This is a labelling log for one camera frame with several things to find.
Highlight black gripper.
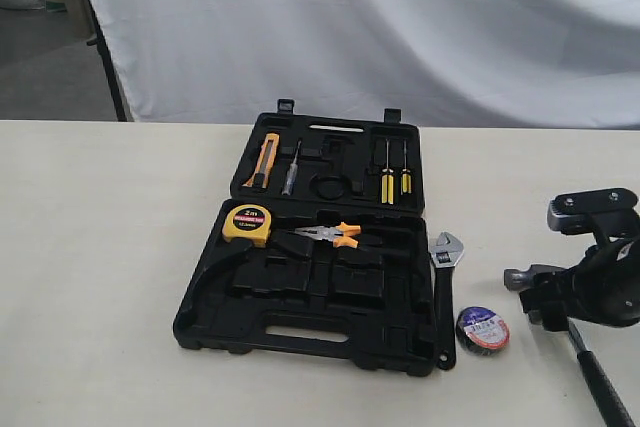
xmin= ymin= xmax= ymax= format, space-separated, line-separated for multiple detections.
xmin=520 ymin=211 xmax=639 ymax=331

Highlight steel claw hammer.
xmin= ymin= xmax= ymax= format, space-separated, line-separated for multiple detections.
xmin=503 ymin=264 xmax=634 ymax=426

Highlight black electrical tape roll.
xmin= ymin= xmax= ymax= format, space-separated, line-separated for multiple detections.
xmin=455 ymin=306 xmax=510 ymax=356

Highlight black adjustable wrench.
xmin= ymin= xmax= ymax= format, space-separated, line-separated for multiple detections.
xmin=429 ymin=231 xmax=464 ymax=371

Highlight black plastic tool case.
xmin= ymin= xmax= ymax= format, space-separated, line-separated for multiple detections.
xmin=173 ymin=99 xmax=438 ymax=377

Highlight short yellow black screwdriver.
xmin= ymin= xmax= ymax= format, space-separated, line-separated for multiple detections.
xmin=400 ymin=140 xmax=412 ymax=195

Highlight long yellow black screwdriver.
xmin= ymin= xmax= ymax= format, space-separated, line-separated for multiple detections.
xmin=380 ymin=139 xmax=394 ymax=205

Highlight white backdrop cloth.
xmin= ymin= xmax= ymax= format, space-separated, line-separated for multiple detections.
xmin=90 ymin=0 xmax=639 ymax=128

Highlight clear voltage tester screwdriver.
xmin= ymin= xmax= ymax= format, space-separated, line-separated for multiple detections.
xmin=281 ymin=138 xmax=302 ymax=196

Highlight yellow tape measure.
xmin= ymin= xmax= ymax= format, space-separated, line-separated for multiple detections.
xmin=222 ymin=204 xmax=272 ymax=248

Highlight orange utility knife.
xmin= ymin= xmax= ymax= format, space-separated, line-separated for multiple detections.
xmin=242 ymin=132 xmax=280 ymax=189

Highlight black backdrop stand pole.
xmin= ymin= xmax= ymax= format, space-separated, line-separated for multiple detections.
xmin=86 ymin=4 xmax=128 ymax=122

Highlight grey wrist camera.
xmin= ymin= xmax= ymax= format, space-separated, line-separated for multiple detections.
xmin=547 ymin=187 xmax=639 ymax=238

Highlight orange handled pliers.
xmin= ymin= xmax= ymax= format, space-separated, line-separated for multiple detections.
xmin=293 ymin=222 xmax=362 ymax=249

